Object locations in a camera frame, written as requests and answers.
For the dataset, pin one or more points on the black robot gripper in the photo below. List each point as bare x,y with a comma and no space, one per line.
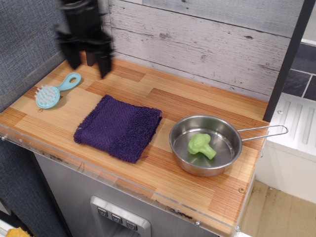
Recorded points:
82,31

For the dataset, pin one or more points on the green toy broccoli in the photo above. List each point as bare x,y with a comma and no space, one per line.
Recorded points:
199,143

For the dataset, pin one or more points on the clear acrylic edge guard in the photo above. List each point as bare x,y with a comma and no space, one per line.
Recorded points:
72,182

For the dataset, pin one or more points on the yellow object at corner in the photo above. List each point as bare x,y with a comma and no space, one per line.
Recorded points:
17,232

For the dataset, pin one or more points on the light blue toy brush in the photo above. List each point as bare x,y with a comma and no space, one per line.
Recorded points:
48,96

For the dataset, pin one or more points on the white toy sink drainboard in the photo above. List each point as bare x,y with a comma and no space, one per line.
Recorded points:
294,120

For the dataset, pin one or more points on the dark right upright post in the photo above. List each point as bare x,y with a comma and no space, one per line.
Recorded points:
294,44

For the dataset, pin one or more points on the small steel pan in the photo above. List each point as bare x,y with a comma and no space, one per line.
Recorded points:
225,140

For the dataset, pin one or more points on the grey dispenser button panel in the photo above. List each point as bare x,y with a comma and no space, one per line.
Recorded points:
114,221

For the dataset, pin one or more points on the purple terry rag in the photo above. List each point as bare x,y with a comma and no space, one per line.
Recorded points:
118,128

